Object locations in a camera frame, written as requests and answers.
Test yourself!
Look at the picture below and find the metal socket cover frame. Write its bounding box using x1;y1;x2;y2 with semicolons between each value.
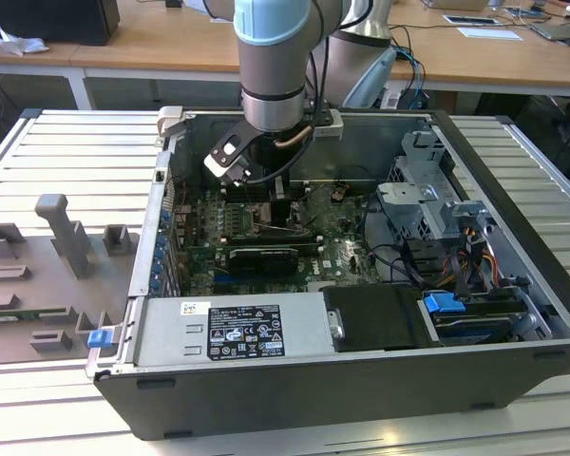
284;189;336;232

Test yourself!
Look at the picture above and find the black RAM slot row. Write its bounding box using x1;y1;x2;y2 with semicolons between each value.
225;232;325;251
223;182;313;203

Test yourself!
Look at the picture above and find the CPU socket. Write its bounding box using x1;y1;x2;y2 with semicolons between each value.
250;201;311;239

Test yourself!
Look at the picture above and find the black graphics card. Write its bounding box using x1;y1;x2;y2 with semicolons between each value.
227;245;299;277

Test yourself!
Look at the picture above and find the green motherboard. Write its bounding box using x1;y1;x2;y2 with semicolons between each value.
170;182;386;295

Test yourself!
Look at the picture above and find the pale blue teach pendant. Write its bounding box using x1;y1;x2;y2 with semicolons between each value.
341;47;398;109

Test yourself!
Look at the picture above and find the grey metal drive cage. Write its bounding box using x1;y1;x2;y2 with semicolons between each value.
374;130;500;248

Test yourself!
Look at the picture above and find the black plastic shroud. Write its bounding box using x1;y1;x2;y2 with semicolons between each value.
322;284;441;353

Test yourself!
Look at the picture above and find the grey power supply unit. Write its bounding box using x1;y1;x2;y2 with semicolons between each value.
133;292;338;367

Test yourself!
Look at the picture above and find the hard disk in blue carrier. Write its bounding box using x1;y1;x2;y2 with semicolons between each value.
421;290;526;347

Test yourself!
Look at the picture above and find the blue case latch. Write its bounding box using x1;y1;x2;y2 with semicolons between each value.
87;330;112;352

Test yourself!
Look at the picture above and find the black open PC case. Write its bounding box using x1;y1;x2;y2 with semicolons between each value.
85;104;570;441

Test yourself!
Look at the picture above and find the white paper sheet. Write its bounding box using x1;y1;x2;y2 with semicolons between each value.
457;26;524;43

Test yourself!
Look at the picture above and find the black computer box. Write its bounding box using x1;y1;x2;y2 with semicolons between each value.
0;0;121;47

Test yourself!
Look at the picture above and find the grey parts rack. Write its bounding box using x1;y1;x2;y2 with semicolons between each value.
0;192;142;367

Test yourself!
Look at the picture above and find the crumpled white paper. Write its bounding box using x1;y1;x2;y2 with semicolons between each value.
0;26;48;58

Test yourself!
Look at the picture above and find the green RAM stick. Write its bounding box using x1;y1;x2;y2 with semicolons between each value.
0;311;72;320

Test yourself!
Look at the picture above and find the grey laptop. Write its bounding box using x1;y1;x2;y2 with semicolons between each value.
531;21;570;42

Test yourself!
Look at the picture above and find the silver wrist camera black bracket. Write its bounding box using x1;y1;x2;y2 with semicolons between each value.
202;122;254;187

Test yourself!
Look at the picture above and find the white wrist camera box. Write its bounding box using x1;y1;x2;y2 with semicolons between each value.
308;108;346;143

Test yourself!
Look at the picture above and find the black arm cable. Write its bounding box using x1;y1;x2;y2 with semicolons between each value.
239;0;332;186

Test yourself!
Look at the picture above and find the grey case latch handle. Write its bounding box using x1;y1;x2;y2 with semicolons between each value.
155;104;187;140

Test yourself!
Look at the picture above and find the expansion slot bracket row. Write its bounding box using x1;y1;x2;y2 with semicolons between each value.
146;180;181;298

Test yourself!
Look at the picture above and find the wooden desk white frame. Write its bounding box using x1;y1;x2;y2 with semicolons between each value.
0;0;570;111

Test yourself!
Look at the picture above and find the blue cable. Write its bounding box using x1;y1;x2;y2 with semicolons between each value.
398;45;428;111

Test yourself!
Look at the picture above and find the black wire bundle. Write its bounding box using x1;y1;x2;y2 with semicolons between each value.
444;244;476;300

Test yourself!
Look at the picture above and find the coloured wire bundle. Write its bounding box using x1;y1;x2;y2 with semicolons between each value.
448;227;503;291

